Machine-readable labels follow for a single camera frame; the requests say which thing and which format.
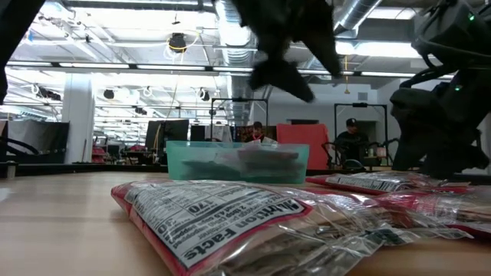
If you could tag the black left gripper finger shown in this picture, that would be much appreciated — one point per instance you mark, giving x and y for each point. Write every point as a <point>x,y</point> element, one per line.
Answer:
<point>282,78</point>
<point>326,53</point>

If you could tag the black metal rig frame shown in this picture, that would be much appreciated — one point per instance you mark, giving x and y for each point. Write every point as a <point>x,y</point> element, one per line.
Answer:
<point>238,100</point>
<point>360,104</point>

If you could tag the black curtain panel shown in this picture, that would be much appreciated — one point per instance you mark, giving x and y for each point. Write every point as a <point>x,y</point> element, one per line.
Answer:
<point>38,140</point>

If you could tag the silver ventilation duct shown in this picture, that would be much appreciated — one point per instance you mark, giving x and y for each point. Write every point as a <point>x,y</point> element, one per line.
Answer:
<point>236,46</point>
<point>356,13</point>

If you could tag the person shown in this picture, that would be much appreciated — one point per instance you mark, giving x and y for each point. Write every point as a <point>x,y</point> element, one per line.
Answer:
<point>351,141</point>
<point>258,132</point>

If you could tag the black hanging dome lamp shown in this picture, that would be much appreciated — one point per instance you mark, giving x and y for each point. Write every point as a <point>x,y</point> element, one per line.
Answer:
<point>177,41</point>

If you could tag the white pillar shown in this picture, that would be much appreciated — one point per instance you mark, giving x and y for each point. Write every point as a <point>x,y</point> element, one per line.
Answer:
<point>78,119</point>

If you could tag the teal plastic basket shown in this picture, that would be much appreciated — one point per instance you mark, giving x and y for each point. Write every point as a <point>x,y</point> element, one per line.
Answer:
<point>199,153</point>

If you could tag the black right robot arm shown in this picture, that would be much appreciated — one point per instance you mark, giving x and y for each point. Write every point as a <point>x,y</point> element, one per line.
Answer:
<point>441,115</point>

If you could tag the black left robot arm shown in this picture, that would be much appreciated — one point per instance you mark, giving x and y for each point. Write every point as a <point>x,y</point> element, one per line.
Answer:
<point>15,30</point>

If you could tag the red-orange cloth panel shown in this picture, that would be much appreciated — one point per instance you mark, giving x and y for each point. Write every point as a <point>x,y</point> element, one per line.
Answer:
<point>303,142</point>

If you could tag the black monitor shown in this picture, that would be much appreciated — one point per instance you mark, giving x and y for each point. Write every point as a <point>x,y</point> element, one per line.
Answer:
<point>170,132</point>

